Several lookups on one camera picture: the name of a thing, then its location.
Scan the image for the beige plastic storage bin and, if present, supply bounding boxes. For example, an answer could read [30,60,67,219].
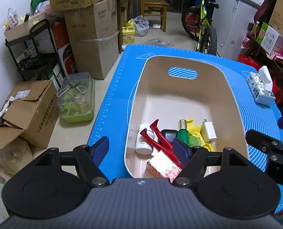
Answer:
[124,55,248,178]

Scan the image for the brown paper sack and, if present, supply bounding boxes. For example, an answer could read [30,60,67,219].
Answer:
[0,138,34,175]

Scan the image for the white charger plug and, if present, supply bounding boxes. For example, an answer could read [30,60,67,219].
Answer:
[200,120,217,144]

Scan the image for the open cardboard box on floor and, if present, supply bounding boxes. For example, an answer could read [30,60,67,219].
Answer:
[0,80,58,149]

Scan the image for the yellow toy block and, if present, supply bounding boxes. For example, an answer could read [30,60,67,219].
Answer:
[187,118,213,152]

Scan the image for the red plastic tongs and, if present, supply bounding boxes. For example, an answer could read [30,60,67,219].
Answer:
[140,119,183,169]

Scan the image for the green bottle with metal cap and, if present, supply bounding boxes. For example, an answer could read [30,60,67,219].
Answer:
[177,119,202,147]

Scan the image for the white tissue pack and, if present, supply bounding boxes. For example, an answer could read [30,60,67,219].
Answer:
[246,66,276,106]

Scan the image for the red patterned box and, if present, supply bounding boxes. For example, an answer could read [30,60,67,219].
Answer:
[146,151,182,182]

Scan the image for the black small case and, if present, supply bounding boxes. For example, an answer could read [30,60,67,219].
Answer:
[161,129,178,143]

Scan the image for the green clear lidded container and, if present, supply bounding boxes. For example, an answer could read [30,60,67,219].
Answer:
[57,72,95,123]

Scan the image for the blue silicone baking mat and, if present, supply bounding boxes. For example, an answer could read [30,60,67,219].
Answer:
[86,43,283,215]

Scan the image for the white cylindrical bottle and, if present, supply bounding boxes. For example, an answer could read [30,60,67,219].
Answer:
[135,123,155,155]

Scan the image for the green white carton box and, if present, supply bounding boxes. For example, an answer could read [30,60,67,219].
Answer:
[256,22,280,55]

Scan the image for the black metal shelf rack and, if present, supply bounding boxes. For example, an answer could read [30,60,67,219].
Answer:
[5,19,65,90]

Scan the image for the white chest freezer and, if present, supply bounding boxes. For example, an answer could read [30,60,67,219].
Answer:
[212,0,260,60]

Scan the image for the green black bicycle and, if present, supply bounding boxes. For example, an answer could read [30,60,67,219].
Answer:
[181,0,219,55]

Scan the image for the large taped cardboard box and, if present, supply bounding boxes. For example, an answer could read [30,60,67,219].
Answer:
[64,0,119,80]

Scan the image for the yellow plastic jug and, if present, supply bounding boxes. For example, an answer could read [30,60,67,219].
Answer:
[122,20,135,46]

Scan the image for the wooden chair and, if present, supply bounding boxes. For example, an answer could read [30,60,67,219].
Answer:
[139,0,168,32]

